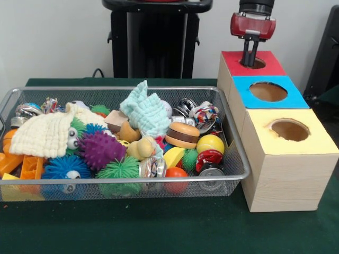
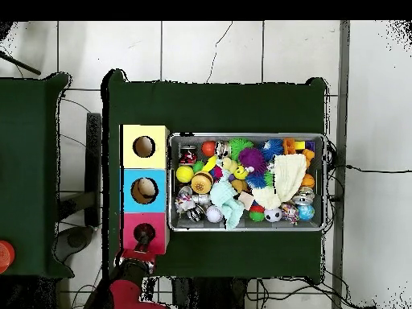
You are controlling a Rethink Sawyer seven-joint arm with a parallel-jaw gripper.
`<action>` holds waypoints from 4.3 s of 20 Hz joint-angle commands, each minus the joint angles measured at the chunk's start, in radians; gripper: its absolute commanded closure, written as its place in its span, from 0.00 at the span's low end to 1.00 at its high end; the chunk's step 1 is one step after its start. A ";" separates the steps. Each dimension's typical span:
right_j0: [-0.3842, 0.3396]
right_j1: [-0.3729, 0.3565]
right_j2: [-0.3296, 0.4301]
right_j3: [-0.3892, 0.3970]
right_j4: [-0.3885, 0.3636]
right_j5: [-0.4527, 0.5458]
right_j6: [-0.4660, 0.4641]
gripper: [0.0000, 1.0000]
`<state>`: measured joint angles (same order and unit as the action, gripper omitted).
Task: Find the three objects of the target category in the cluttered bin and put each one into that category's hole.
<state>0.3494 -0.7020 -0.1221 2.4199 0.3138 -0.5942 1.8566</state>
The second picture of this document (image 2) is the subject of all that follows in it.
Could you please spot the mint green cloth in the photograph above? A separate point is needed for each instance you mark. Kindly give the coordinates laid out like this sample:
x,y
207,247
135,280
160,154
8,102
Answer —
x,y
225,196

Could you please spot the yellow plush duck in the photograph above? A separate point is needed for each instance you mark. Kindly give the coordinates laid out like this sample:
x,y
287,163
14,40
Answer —
x,y
229,164

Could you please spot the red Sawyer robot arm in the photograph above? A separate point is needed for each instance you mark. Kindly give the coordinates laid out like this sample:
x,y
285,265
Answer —
x,y
128,293

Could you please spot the wooden box with three holes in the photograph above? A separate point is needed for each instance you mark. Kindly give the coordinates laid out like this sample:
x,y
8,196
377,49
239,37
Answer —
x,y
128,190

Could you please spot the shallow silver mesh bin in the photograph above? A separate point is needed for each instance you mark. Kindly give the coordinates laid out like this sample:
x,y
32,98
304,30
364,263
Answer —
x,y
244,225

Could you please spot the yellow ball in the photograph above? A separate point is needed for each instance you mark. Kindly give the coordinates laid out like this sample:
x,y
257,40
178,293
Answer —
x,y
184,174

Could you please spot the toy hamburger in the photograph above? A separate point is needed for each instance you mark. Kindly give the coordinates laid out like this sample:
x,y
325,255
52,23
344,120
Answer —
x,y
202,182

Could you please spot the crushed red can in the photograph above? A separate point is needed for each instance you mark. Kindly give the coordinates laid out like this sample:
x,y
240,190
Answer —
x,y
188,156

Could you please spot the orange red ball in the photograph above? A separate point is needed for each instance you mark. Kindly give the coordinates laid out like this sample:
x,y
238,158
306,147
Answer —
x,y
208,148

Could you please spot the orange round disc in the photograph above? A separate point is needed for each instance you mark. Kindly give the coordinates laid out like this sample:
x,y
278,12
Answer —
x,y
5,256

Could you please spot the purple spiky rubber toy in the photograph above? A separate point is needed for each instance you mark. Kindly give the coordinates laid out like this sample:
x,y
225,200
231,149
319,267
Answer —
x,y
252,159

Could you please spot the dark green tablecloth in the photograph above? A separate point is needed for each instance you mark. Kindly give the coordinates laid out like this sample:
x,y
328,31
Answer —
x,y
29,145
219,109

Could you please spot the cream knitted cloth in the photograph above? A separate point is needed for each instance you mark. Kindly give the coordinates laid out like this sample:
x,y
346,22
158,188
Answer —
x,y
289,173

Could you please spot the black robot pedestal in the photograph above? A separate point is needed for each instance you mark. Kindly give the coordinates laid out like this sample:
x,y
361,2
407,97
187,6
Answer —
x,y
209,294

